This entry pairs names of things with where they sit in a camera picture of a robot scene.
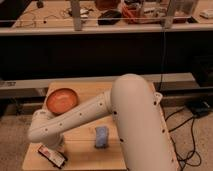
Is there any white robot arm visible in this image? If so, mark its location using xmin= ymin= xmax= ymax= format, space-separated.
xmin=28 ymin=74 xmax=178 ymax=171

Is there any orange bowl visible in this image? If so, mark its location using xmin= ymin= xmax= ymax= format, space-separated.
xmin=46 ymin=88 xmax=78 ymax=116

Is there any white tube bottle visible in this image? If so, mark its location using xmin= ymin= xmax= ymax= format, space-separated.
xmin=154 ymin=92 xmax=163 ymax=103

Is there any black object on bench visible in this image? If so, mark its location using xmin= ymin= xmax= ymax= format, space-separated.
xmin=98 ymin=10 xmax=121 ymax=25

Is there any orange tool on bench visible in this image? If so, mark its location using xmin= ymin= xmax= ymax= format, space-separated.
xmin=122 ymin=6 xmax=139 ymax=24

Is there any black power box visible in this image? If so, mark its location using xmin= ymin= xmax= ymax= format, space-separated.
xmin=186 ymin=100 xmax=213 ymax=118

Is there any black floor cable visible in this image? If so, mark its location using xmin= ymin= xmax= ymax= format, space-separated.
xmin=165 ymin=107 xmax=203 ymax=171

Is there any black hanging cable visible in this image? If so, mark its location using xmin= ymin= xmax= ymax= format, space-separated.
xmin=156 ymin=24 xmax=168 ymax=93

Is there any grey metal post left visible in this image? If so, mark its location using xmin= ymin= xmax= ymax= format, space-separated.
xmin=70 ymin=0 xmax=82 ymax=31

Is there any grey metal post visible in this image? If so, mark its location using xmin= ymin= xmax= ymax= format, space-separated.
xmin=70 ymin=0 xmax=82 ymax=31
xmin=162 ymin=0 xmax=176 ymax=29

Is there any grey metal post right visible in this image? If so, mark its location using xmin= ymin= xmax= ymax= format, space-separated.
xmin=162 ymin=0 xmax=176 ymax=29

